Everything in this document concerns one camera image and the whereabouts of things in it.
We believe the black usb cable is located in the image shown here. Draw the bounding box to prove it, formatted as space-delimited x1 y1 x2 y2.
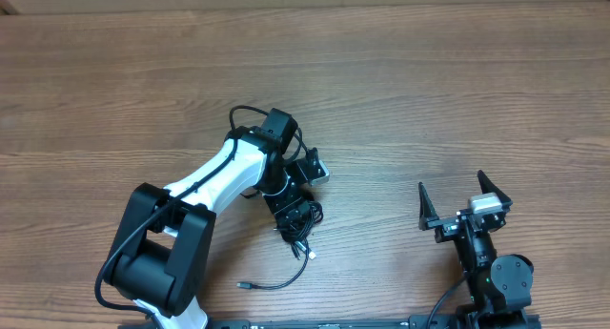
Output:
236 199 325 292

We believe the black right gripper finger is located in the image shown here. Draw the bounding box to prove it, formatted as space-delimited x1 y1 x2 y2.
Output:
477 170 513 209
418 182 439 231

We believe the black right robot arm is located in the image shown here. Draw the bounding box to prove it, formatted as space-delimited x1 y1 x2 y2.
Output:
418 170 541 329

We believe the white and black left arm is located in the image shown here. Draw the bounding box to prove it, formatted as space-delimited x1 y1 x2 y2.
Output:
93 109 330 328

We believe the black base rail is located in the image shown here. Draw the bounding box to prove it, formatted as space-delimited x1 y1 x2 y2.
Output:
204 313 542 329

